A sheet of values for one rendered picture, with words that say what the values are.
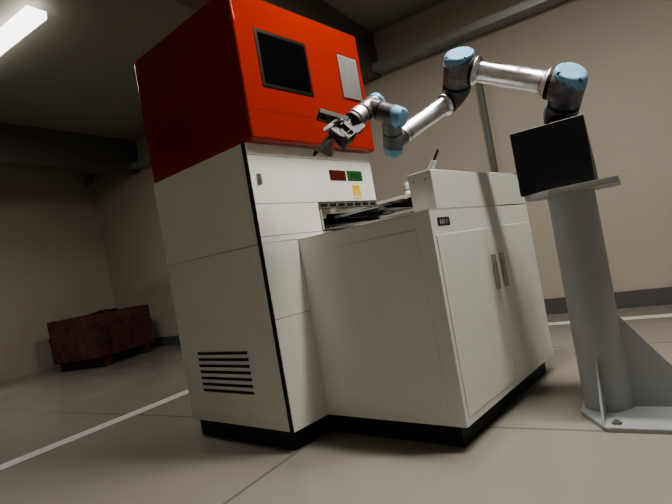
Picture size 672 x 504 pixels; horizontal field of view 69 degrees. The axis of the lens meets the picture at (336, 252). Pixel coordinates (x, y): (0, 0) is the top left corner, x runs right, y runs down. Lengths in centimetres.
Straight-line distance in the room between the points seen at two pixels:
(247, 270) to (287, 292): 18
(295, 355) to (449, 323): 64
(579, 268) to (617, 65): 253
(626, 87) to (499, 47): 99
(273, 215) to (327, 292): 38
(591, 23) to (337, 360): 323
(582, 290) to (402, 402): 75
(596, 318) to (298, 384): 112
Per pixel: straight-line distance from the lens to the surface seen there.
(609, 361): 199
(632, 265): 414
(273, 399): 203
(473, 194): 201
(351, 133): 181
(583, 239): 192
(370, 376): 192
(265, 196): 196
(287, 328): 195
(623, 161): 413
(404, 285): 174
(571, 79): 200
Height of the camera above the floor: 70
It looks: 1 degrees up
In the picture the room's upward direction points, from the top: 10 degrees counter-clockwise
